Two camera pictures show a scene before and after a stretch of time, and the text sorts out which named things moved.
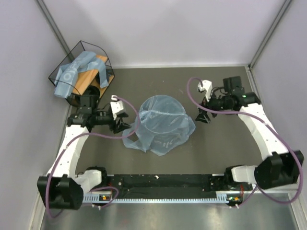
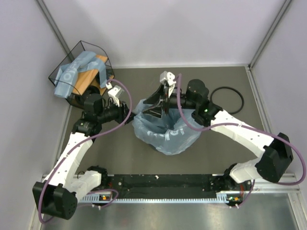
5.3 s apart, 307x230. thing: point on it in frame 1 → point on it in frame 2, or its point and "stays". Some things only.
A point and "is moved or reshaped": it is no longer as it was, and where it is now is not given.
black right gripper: x=203 y=116 → x=155 y=98
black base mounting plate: x=166 y=186 stays
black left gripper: x=118 y=127 → x=123 y=111
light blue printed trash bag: x=66 y=75 stays
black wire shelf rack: x=82 y=77 stays
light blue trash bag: x=162 y=126 is moved or reshaped
